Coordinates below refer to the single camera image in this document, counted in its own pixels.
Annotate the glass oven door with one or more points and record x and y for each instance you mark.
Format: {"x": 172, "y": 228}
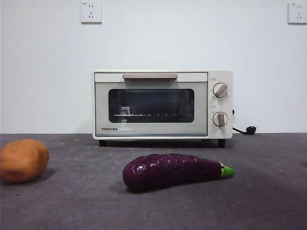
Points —
{"x": 100, "y": 107}

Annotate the purple eggplant with green stem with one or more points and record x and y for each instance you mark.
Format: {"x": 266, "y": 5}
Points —
{"x": 163, "y": 172}

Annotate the white toaster oven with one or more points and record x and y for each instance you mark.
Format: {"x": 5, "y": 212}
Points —
{"x": 221, "y": 105}

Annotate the white and beige oven knob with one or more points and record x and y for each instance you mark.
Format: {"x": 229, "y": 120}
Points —
{"x": 220, "y": 90}
{"x": 220, "y": 119}

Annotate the brown potato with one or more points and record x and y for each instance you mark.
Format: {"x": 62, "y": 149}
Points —
{"x": 22, "y": 161}

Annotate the white wall socket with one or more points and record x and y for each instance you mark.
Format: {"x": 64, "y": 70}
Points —
{"x": 91, "y": 12}
{"x": 298, "y": 13}

